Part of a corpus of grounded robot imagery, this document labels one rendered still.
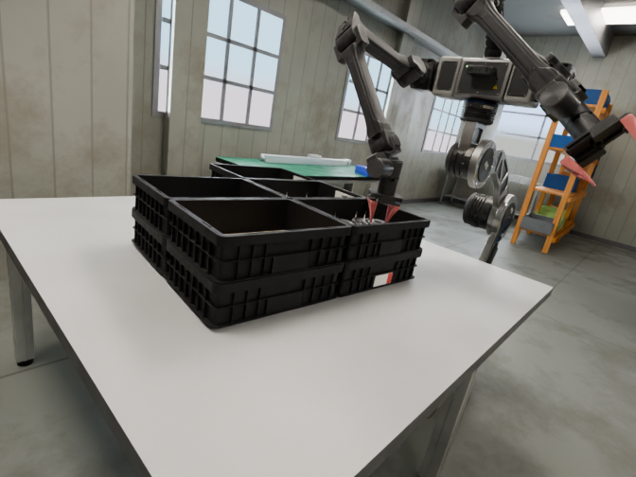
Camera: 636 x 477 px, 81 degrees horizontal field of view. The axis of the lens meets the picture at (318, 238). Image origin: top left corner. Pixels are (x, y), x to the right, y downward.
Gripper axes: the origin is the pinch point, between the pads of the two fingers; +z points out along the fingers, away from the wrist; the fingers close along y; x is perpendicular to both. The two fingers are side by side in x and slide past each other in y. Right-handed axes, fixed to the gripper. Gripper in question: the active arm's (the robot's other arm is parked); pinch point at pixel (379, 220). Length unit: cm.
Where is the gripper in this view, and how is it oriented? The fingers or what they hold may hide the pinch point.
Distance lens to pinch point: 121.7
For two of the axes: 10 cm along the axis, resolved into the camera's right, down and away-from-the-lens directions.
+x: -0.6, -3.6, 9.3
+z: -1.9, 9.2, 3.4
